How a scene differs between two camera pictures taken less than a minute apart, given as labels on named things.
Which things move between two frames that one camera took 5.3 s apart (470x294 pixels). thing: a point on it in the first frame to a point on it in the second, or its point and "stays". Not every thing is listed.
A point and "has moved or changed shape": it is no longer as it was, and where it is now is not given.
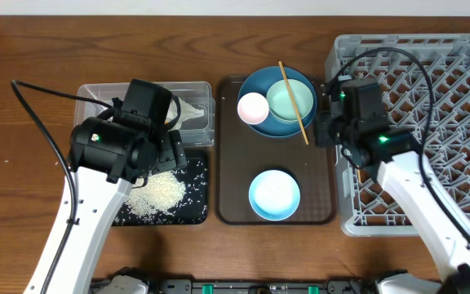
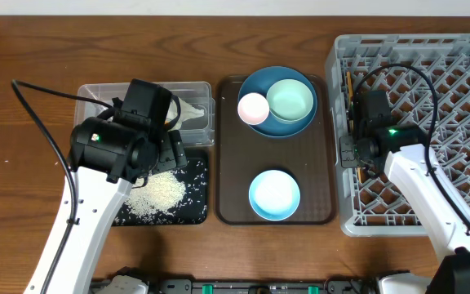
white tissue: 187,111 stays
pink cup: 253,108 stays
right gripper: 323,122 to 349,159
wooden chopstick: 293,101 has moved or changed shape
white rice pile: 163,192 stays
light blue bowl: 274,195 stays
